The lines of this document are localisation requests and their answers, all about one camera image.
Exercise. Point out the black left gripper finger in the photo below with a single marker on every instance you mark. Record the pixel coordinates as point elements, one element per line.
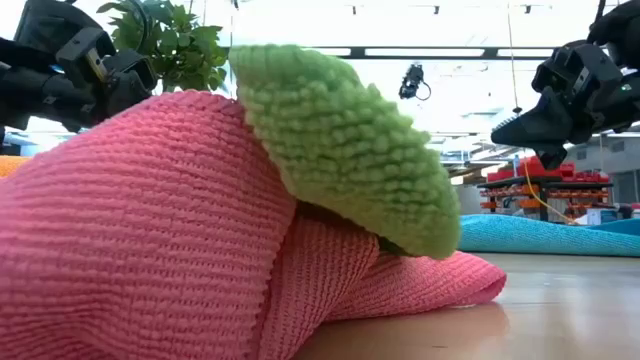
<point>130,80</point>

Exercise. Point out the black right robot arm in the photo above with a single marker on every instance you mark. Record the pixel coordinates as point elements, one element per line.
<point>620,30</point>

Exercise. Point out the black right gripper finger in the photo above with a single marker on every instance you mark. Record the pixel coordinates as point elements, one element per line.
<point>552,157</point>
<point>545,127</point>

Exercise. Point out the green leafy plant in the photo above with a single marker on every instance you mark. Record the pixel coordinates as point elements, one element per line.
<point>180,45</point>

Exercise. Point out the orange microfiber towel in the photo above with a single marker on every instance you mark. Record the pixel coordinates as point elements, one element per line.
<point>12,166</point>

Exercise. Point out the blue microfiber towel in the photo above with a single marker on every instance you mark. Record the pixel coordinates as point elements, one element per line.
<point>525,237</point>

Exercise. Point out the black ceiling-mounted camera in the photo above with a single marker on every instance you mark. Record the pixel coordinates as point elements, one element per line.
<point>412,80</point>

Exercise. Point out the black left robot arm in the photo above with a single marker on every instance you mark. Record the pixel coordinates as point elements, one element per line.
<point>30,95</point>

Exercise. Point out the green microfiber towel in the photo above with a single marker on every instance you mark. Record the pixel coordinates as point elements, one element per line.
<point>340,145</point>

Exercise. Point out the pink microfiber towel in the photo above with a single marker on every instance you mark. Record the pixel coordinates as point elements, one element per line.
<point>140,225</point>

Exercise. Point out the red parts bin rack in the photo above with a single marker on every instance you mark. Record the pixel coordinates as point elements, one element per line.
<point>550,180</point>

